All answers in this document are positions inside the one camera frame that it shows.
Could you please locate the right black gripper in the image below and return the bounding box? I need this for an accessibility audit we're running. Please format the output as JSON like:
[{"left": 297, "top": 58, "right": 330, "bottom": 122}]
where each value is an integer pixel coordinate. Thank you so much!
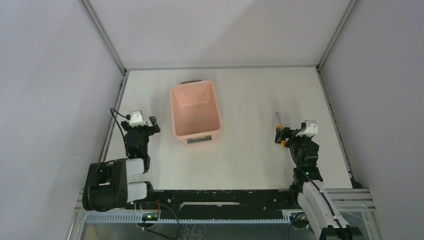
[{"left": 274, "top": 126, "right": 312, "bottom": 167}]

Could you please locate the orange black screwdriver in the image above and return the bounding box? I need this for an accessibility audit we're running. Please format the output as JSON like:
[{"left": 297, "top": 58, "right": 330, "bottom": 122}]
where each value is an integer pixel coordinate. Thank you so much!
[{"left": 275, "top": 112, "right": 286, "bottom": 147}]

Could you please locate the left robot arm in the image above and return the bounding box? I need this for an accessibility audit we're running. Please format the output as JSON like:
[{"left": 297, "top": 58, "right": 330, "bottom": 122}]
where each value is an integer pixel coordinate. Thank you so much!
[{"left": 82, "top": 116, "right": 161, "bottom": 212}]

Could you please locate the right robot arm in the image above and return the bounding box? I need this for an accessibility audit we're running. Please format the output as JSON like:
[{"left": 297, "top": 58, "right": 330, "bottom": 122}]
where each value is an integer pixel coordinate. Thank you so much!
[{"left": 274, "top": 123, "right": 363, "bottom": 240}]

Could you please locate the pink plastic bin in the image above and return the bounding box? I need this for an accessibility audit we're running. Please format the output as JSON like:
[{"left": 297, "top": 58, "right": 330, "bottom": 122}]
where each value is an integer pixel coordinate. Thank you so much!
[{"left": 170, "top": 80, "right": 223, "bottom": 146}]

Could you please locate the small green circuit board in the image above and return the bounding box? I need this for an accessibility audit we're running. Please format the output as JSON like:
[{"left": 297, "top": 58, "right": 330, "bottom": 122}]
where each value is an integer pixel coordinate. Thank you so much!
[{"left": 142, "top": 213, "right": 159, "bottom": 222}]

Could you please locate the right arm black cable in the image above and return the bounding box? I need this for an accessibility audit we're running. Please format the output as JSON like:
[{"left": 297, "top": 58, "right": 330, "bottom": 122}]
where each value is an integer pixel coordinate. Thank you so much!
[{"left": 289, "top": 145, "right": 349, "bottom": 240}]

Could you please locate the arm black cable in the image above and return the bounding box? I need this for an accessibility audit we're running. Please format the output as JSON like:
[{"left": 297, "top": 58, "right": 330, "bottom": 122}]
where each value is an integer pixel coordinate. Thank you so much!
[
  {"left": 289, "top": 145, "right": 349, "bottom": 240},
  {"left": 109, "top": 107, "right": 131, "bottom": 157}
]

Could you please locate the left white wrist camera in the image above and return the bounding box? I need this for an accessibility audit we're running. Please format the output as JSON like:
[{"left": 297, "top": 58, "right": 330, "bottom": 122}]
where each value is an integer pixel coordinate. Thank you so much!
[{"left": 128, "top": 110, "right": 147, "bottom": 128}]

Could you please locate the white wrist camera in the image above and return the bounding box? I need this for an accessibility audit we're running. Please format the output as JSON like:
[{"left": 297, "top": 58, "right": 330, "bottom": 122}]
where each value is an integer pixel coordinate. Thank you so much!
[
  {"left": 297, "top": 120, "right": 319, "bottom": 138},
  {"left": 128, "top": 110, "right": 147, "bottom": 128}
]

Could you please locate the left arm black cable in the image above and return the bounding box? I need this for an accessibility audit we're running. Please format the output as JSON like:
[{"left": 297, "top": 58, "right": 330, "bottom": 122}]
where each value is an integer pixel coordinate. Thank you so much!
[{"left": 109, "top": 107, "right": 131, "bottom": 157}]

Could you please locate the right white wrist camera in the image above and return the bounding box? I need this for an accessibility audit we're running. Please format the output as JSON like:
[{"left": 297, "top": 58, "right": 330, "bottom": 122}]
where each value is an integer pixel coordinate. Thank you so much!
[{"left": 297, "top": 120, "right": 319, "bottom": 138}]

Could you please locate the black mounting rail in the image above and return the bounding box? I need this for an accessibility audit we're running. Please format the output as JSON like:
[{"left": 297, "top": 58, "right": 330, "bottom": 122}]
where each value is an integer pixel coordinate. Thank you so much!
[{"left": 142, "top": 189, "right": 300, "bottom": 221}]

